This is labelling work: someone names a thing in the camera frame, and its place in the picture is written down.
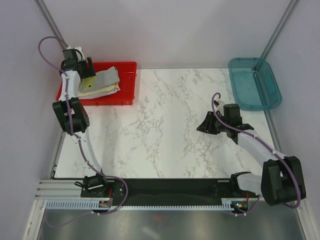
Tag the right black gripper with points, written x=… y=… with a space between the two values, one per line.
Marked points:
x=206 y=126

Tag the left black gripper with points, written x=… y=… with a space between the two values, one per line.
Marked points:
x=90 y=72

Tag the grey white towel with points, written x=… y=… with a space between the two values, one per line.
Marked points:
x=102 y=80

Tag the pale yellow patterned towel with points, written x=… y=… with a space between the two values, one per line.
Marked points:
x=102 y=92

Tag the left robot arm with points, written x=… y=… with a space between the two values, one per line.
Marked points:
x=73 y=118

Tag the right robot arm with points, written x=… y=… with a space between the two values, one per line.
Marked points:
x=281 y=180

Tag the red plastic tray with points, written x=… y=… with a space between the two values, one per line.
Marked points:
x=127 y=79

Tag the teal plastic basket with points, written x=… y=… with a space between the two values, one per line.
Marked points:
x=253 y=84

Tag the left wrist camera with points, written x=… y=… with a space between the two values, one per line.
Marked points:
x=77 y=51

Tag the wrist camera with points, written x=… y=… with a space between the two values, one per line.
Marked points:
x=77 y=51
x=219 y=106

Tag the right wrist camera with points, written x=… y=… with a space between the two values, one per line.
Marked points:
x=219 y=106

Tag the left aluminium frame post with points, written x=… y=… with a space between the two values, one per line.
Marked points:
x=53 y=27

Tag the aluminium frame post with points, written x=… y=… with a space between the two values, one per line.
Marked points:
x=280 y=26
x=53 y=27

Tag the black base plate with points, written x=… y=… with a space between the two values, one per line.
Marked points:
x=169 y=192

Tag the right aluminium frame post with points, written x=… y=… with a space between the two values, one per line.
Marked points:
x=280 y=26

